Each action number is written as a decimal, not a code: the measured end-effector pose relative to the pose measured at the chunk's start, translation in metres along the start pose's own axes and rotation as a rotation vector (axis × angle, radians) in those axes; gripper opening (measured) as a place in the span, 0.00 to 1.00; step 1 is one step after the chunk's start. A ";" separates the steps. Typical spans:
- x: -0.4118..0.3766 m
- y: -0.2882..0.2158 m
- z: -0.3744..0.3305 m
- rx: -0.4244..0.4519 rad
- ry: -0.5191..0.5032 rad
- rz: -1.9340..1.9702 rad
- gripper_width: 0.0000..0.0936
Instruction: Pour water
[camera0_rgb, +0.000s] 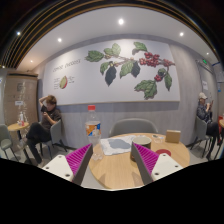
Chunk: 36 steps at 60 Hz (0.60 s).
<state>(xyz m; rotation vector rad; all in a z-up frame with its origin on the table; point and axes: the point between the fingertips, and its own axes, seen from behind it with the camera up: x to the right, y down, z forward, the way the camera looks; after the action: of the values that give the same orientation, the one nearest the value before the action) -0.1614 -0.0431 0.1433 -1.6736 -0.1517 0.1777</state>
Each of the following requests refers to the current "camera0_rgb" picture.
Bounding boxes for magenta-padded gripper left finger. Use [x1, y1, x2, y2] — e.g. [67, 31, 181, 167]
[42, 143, 94, 186]

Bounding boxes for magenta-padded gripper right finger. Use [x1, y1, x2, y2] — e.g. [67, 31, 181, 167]
[130, 142, 184, 186]

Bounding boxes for clear red-capped drink bottle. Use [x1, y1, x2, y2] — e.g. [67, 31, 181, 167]
[85, 104, 104, 162]

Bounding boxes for flat round red coaster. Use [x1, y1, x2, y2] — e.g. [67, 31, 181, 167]
[155, 148, 172, 158]

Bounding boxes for small brown cardboard box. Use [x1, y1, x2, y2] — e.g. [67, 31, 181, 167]
[165, 129, 182, 144]

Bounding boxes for grey shell chair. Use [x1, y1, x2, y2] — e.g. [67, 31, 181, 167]
[0, 123, 19, 161]
[194, 115, 214, 158]
[39, 119, 68, 158]
[109, 117, 160, 138]

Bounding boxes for person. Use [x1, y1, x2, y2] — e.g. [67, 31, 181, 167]
[18, 94, 63, 164]
[195, 92, 222, 159]

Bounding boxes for white paper with grey print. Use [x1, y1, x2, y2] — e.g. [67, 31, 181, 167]
[99, 135, 136, 157]

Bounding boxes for small clear bottle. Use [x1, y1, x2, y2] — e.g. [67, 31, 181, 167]
[18, 111, 26, 127]

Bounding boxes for light wooden door panel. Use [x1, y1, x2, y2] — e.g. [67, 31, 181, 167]
[3, 73, 39, 126]

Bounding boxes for round ceiling spotlights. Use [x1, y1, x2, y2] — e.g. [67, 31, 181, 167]
[14, 18, 186, 64]

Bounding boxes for white wall notice board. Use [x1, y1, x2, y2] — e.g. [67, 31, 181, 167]
[213, 63, 224, 84]

